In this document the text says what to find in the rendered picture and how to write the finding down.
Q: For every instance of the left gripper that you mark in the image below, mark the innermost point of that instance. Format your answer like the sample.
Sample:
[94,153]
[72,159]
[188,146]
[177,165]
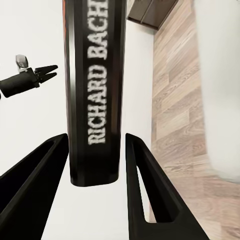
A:
[31,79]

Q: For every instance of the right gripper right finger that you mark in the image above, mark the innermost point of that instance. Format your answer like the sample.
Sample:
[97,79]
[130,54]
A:
[174,220]

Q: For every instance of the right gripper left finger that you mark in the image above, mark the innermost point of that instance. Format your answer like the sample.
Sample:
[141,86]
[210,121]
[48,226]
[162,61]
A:
[28,189]

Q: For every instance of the hardback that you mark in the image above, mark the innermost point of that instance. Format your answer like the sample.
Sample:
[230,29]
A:
[94,38]

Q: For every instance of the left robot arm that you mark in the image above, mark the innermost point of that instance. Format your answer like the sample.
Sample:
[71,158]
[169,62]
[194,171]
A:
[26,78]

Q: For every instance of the bed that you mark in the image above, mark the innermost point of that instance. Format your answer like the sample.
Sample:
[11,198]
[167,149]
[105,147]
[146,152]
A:
[218,38]

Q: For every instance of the nightstand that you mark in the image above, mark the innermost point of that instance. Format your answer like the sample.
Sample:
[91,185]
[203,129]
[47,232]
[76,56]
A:
[150,13]

